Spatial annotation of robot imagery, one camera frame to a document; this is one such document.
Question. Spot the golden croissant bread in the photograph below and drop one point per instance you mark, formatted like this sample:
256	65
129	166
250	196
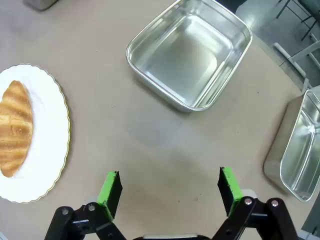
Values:
15	125

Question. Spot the white scalloped plate gold rim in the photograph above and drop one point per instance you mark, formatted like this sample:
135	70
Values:
46	112

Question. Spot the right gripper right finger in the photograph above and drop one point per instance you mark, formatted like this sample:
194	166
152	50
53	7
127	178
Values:
231	192

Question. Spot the medium steel rectangular container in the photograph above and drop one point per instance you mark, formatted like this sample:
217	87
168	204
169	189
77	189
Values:
180	57

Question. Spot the black folding chair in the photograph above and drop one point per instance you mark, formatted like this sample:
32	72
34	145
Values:
308	30

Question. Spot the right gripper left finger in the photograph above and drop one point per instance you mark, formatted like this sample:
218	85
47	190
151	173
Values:
106	200

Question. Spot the large shallow steel container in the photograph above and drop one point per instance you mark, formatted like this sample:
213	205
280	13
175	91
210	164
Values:
300	155

